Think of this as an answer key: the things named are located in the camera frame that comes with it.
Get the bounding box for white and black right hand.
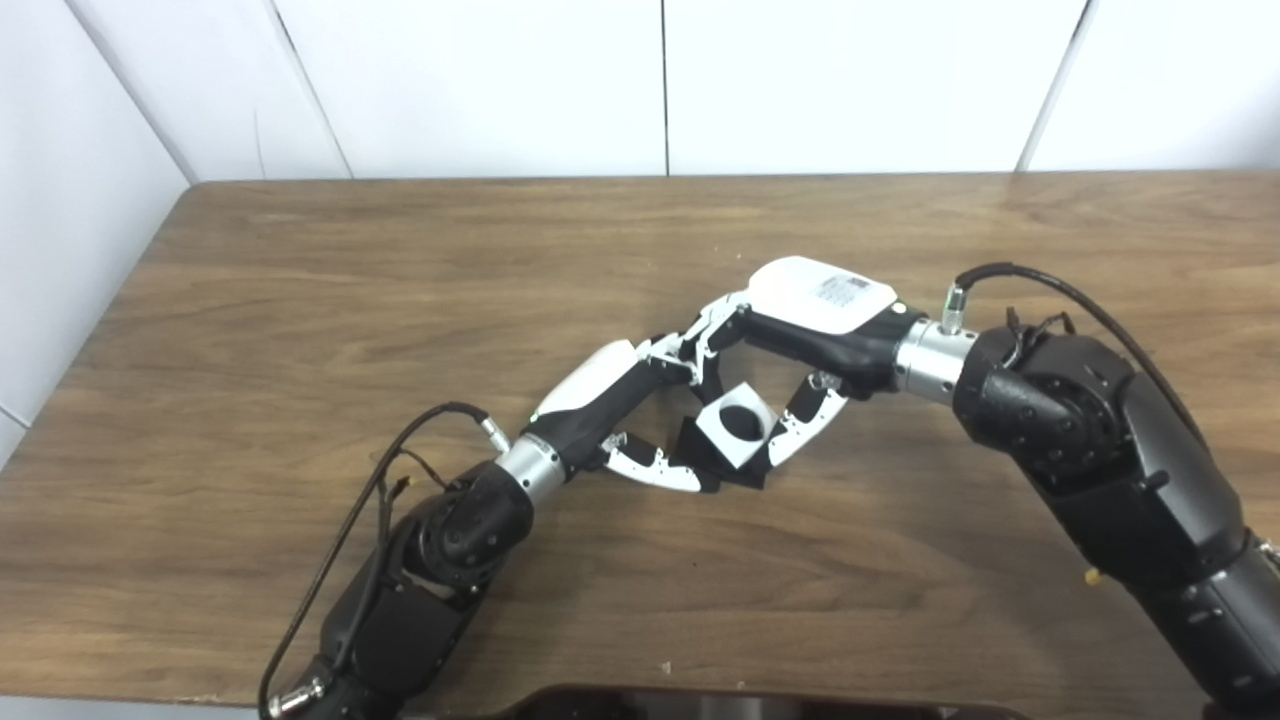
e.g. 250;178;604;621
683;255;926;469

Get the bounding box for thin left wrist wires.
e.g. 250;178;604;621
375;450;451;501

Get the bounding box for black peg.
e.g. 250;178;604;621
675;400;776;493

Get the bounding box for black glossy torso cover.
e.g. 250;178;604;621
490;684;1031;720

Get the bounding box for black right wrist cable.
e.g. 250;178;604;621
940;262;1211;451

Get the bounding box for thin right wrist wires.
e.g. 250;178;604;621
1003;308;1076;349

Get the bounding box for white and black left hand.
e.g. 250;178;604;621
527;330;731;494

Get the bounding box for white square piece with hole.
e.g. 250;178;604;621
695;379;781;469

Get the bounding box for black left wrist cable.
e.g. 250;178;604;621
257;402;513;720

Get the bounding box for thin wrist wires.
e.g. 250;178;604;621
375;450;451;501
1003;308;1076;349

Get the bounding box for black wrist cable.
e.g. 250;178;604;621
257;402;513;720
940;262;1211;451

